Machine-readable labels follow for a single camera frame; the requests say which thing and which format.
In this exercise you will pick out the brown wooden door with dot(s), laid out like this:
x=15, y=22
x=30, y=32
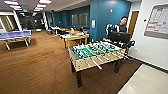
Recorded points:
x=133, y=23

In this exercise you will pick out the black wheeled cart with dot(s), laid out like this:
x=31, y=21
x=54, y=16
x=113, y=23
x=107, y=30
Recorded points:
x=131, y=44

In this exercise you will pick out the white work table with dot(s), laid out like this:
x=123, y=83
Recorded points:
x=76, y=38

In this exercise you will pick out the white wall outlet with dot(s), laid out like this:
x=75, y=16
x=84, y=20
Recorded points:
x=135, y=49

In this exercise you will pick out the dark grey floor bin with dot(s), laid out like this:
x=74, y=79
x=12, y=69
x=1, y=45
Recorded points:
x=50, y=31

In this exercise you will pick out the small white round table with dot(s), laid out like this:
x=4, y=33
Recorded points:
x=55, y=28

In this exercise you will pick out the black monitor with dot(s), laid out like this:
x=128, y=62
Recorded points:
x=119, y=36

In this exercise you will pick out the yellow pillar sign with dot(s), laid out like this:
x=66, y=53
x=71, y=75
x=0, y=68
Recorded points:
x=93, y=24

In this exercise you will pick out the green exit sign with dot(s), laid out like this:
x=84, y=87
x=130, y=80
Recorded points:
x=25, y=10

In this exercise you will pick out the blue ping pong table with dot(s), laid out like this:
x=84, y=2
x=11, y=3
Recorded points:
x=15, y=34

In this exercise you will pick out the interior glass window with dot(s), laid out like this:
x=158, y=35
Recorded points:
x=83, y=19
x=75, y=20

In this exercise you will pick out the framed wall board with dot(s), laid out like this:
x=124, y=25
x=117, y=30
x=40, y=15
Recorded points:
x=158, y=21

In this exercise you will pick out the foosball gaming table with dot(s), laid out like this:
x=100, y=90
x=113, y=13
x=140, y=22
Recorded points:
x=96, y=55

